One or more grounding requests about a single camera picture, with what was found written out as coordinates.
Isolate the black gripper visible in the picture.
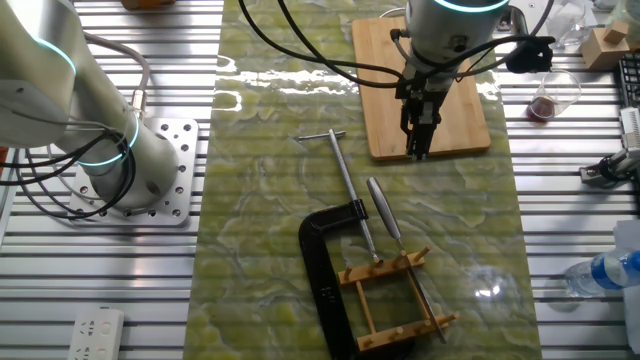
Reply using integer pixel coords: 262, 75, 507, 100
394, 69, 454, 160

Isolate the bamboo cutting board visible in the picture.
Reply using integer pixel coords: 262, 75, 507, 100
351, 16, 493, 162

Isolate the glass beaker with dark liquid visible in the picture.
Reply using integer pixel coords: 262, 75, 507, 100
524, 69, 583, 125

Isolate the wooden peg rack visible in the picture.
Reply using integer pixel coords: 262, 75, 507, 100
337, 245, 460, 353

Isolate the black C-clamp steel screw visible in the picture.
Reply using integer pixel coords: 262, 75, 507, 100
297, 128, 417, 360

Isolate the empty clear beaker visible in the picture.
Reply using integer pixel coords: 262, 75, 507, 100
544, 0, 594, 49

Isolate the green marble pattern mat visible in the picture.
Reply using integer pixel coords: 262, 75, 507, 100
182, 0, 544, 360

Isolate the large wooden block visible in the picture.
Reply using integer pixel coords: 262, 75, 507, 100
580, 27, 631, 71

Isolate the black keyboard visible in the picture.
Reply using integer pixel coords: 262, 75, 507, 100
618, 53, 640, 109

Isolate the small wooden block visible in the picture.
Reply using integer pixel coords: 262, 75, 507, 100
603, 20, 630, 45

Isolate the plastic water bottle blue label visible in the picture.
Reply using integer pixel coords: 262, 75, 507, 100
564, 248, 640, 299

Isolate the white power strip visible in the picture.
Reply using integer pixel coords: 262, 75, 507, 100
67, 307, 125, 360

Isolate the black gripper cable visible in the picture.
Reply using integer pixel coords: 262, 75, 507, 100
237, 0, 406, 90

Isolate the black camera cable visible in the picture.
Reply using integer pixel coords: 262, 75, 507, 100
277, 0, 556, 81

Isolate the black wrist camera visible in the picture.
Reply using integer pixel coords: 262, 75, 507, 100
504, 37, 556, 75

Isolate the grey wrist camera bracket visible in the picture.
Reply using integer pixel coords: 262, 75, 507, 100
508, 3, 531, 39

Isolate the long silver depth camera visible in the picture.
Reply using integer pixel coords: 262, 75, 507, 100
619, 107, 640, 149

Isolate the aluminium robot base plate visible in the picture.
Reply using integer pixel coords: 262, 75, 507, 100
67, 117, 200, 227

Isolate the grey hose with metal connector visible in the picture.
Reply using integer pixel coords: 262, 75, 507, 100
82, 32, 151, 121

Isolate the black base cable bundle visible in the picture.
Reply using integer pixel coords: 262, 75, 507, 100
0, 127, 137, 221

